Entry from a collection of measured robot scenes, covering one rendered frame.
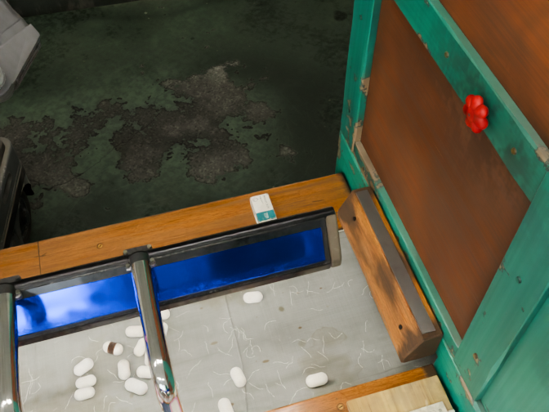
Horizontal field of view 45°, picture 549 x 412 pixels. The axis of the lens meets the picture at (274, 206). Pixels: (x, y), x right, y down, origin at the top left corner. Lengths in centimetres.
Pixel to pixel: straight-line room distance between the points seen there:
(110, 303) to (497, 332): 47
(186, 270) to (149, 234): 44
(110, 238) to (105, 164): 118
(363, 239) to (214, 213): 29
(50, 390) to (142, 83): 172
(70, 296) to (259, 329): 43
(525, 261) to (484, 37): 25
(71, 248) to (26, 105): 151
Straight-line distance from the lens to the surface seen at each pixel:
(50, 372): 116
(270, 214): 120
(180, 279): 79
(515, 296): 80
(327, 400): 106
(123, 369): 111
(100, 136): 250
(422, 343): 102
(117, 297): 79
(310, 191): 126
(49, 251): 125
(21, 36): 110
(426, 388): 107
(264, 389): 109
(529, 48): 70
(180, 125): 248
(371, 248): 110
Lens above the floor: 175
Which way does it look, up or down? 52 degrees down
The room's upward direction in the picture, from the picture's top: straight up
